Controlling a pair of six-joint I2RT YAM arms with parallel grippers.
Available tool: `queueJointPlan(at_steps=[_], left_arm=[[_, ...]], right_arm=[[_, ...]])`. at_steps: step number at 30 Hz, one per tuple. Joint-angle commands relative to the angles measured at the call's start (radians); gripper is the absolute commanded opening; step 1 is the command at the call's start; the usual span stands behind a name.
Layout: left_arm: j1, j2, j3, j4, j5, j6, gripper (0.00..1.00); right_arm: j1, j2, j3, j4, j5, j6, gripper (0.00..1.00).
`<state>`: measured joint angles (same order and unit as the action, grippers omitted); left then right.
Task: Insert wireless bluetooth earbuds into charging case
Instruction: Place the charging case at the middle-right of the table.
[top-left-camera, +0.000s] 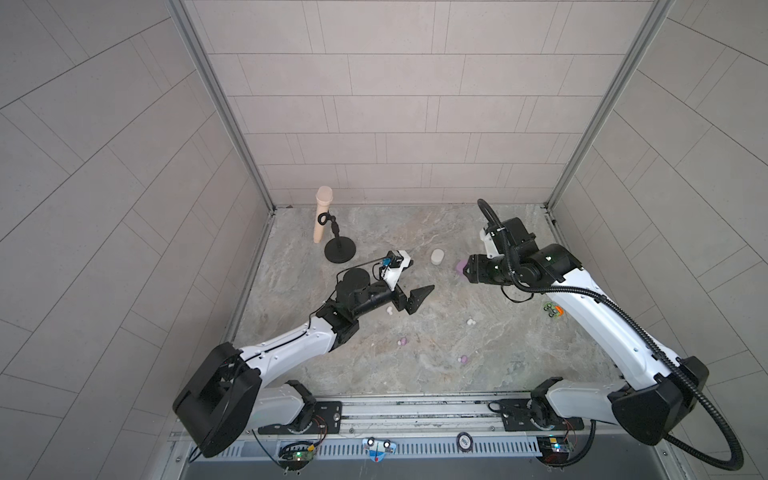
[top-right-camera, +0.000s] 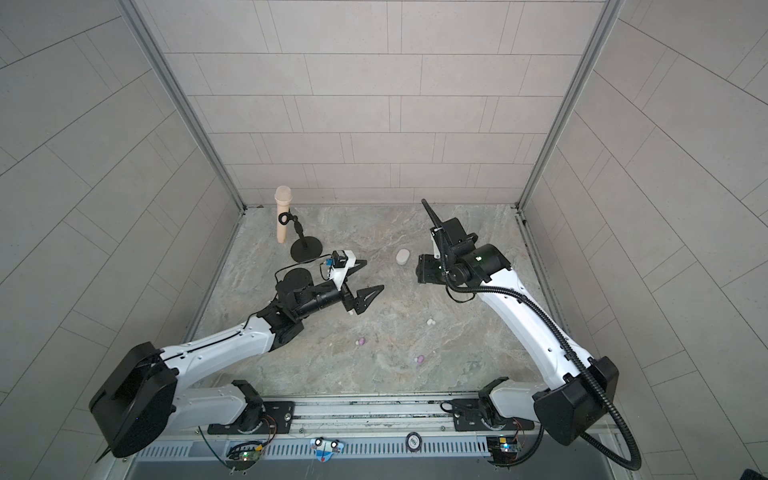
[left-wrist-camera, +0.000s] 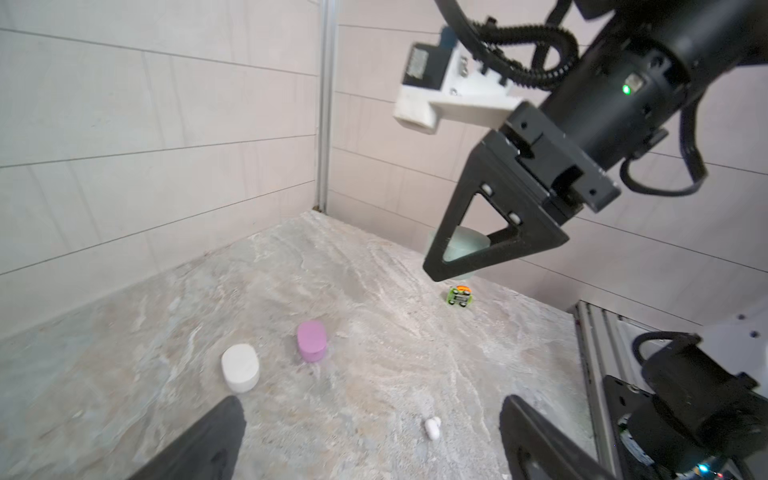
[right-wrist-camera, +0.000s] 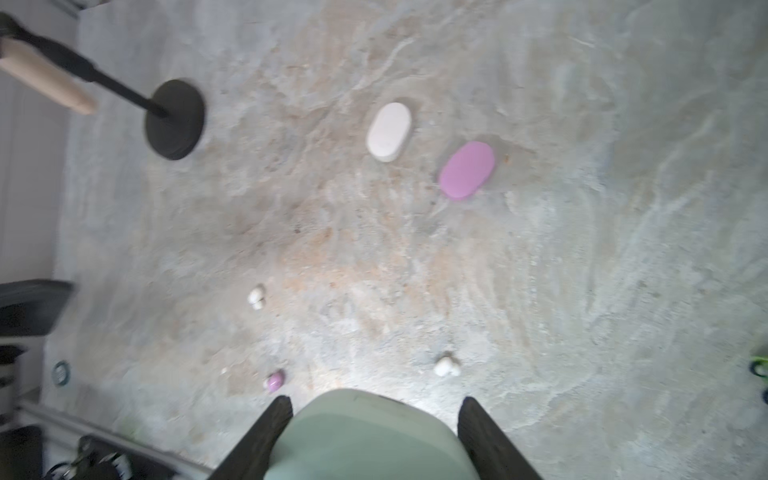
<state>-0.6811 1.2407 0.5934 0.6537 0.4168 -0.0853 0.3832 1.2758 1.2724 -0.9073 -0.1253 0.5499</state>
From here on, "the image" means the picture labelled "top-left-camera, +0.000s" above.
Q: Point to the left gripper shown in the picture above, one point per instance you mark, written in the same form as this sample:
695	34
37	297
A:
408	303

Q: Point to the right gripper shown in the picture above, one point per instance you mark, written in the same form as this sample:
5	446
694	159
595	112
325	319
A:
476	270

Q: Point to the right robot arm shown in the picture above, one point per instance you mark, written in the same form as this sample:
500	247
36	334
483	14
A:
657	388

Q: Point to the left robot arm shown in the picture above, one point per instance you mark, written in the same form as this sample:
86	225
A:
232	391

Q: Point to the purple earbud case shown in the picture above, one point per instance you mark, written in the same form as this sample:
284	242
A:
461	266

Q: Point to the white earbud case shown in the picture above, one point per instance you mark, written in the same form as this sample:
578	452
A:
437	256

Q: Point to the green orange toy car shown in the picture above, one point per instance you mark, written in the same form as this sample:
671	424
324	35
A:
553	310

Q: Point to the black microphone stand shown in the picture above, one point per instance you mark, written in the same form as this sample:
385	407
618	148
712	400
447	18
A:
339	249

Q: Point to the black round disc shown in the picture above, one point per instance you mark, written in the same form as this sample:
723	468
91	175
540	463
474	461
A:
464	442

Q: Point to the right green circuit board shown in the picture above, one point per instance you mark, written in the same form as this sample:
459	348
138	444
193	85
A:
553	449

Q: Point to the green circuit board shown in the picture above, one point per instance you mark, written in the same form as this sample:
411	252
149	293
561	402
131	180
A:
553	449
297	455

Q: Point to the left green circuit board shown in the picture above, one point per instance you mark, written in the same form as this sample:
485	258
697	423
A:
297	455

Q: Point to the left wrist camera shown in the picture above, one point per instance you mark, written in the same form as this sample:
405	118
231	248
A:
392	267

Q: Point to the aluminium frame rail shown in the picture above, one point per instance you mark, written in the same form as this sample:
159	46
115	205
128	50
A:
393	416

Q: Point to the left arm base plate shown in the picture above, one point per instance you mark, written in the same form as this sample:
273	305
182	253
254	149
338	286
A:
319	418

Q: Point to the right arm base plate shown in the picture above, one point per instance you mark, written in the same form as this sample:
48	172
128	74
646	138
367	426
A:
527	414

